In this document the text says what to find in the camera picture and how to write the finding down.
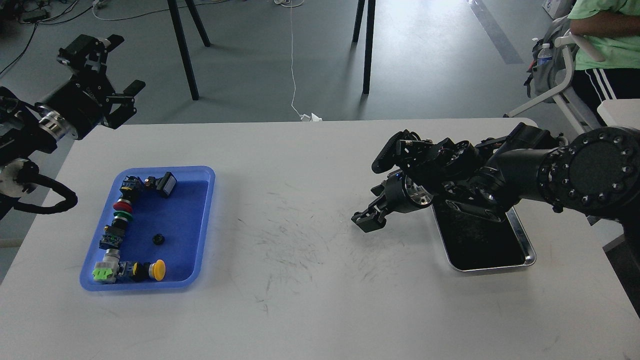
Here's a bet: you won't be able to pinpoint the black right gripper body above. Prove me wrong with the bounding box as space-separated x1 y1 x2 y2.
371 175 434 214

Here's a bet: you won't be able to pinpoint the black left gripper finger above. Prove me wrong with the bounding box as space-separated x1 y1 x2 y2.
102 80 146 130
56 34 125 76

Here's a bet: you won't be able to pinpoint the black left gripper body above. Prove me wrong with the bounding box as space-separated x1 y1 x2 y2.
38 71 114 141

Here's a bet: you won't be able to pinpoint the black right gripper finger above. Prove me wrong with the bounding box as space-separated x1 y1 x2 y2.
350 194 394 233

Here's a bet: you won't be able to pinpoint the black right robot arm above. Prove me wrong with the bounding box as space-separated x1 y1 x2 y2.
351 122 640 255

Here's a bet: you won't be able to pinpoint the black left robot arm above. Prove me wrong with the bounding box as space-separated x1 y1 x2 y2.
0 34 146 217

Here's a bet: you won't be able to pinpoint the silver metal tray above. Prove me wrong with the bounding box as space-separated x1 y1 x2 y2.
432 203 537 273

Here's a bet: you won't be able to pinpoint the blue plastic tray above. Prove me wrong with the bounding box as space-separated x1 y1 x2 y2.
79 166 216 292

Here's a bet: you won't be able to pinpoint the black left stand leg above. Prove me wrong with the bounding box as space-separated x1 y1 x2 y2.
166 0 211 101

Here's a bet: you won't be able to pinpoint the black stand leg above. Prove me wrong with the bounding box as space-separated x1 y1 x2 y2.
352 0 377 95
166 0 211 101

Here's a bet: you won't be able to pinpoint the grey backpack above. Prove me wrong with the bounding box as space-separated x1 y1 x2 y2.
523 15 570 98

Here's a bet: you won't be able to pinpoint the black right stand leg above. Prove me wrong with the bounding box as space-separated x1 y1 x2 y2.
352 0 377 95

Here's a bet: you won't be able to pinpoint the plastic water bottle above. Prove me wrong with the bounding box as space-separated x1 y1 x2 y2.
535 43 553 68

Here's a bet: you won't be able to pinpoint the white side table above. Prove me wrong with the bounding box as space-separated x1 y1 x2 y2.
597 98 640 130

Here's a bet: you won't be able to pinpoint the white box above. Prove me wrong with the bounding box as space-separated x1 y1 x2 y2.
541 0 575 19

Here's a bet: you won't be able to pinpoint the person in green shirt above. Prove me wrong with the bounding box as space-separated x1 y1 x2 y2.
567 0 640 125

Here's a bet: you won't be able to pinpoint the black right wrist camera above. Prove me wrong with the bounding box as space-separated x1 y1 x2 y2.
371 129 434 174

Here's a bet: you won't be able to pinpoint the red push button switch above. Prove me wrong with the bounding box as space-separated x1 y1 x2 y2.
112 176 145 214

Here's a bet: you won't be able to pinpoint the black floor cables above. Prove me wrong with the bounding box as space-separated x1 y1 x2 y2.
0 0 101 78

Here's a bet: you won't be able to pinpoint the black square button switch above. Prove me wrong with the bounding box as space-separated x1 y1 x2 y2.
142 171 178 198

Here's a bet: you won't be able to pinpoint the white floor cable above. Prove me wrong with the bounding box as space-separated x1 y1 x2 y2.
274 0 323 122

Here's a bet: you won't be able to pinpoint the green push button switch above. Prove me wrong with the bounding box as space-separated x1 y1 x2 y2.
98 210 133 250

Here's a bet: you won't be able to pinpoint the yellow push button switch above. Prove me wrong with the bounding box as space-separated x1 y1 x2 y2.
121 259 167 282

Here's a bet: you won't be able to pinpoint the green white connector switch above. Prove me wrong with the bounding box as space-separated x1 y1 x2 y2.
91 248 121 284

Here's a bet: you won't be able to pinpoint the white chair frame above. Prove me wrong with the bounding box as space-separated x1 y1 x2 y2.
503 30 605 133

